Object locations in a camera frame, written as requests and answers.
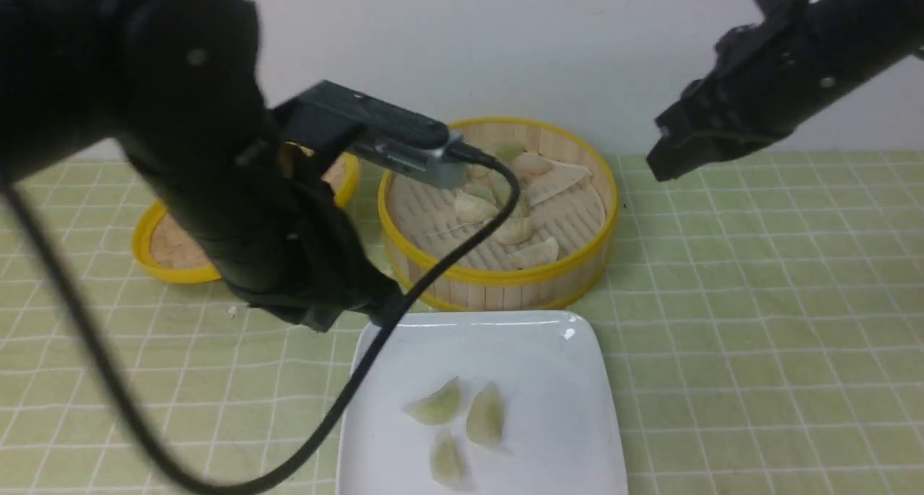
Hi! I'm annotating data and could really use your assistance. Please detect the small green dumpling on plate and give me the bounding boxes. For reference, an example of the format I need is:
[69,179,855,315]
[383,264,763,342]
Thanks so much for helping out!
[430,432,466,489]

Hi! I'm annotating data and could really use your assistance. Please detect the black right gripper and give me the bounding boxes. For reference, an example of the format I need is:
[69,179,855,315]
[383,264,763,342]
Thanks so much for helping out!
[646,0,922,182]

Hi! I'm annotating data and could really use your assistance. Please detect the green checked tablecloth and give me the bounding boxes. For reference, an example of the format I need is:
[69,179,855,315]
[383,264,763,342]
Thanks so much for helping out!
[21,151,923,494]

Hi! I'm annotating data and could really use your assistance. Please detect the bamboo steamer lid yellow rim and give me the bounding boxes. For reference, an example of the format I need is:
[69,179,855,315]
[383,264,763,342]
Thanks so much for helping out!
[131,153,361,284]

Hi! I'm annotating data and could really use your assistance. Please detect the white dumpling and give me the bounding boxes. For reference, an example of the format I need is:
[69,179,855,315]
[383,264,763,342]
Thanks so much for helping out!
[453,191,500,224]
[510,237,559,269]

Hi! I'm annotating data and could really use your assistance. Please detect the pale pink dumpling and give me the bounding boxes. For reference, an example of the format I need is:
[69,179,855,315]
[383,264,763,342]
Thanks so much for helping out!
[491,216,535,246]

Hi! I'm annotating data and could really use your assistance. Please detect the bamboo steamer basket yellow rim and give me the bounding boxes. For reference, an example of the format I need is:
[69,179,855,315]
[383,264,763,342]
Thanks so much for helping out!
[378,117,619,311]

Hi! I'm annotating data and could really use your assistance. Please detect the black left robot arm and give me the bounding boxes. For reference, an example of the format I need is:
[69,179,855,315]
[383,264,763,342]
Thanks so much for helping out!
[1,0,402,331]

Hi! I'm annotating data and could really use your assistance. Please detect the black camera cable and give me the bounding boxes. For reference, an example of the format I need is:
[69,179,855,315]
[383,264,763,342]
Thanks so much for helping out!
[0,143,522,495]

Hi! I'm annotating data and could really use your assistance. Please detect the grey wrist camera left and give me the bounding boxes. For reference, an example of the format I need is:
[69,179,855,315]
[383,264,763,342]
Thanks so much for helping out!
[273,80,466,190]

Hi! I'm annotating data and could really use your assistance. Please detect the white steamer liner paper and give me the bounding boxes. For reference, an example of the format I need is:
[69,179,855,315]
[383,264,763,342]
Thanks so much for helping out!
[386,151,606,240]

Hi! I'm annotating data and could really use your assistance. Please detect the white square plate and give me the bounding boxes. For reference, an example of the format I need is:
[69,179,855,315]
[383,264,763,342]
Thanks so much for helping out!
[336,310,628,494]

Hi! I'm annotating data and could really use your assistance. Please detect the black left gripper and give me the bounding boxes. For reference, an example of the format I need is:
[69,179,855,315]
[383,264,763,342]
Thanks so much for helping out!
[217,143,403,333]

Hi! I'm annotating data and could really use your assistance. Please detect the pink dumpling back right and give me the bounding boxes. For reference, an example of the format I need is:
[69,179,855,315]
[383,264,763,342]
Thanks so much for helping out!
[509,152,554,179]

